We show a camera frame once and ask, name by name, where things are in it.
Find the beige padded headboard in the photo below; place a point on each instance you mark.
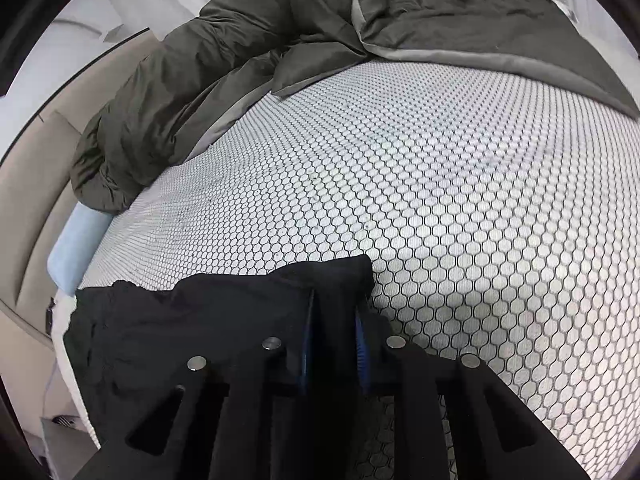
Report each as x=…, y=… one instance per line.
x=45, y=185

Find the honeycomb patterned bed mattress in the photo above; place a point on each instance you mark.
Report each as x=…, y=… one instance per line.
x=425, y=185

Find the black pants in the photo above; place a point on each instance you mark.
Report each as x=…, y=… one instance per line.
x=175, y=320

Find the olive green jacket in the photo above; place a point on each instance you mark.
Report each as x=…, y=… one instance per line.
x=225, y=60

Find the light blue pillow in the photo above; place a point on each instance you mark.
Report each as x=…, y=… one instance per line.
x=80, y=250

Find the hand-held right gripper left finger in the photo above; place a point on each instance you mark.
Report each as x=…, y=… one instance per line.
x=307, y=355

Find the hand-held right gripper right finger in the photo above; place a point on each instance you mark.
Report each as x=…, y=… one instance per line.
x=361, y=355

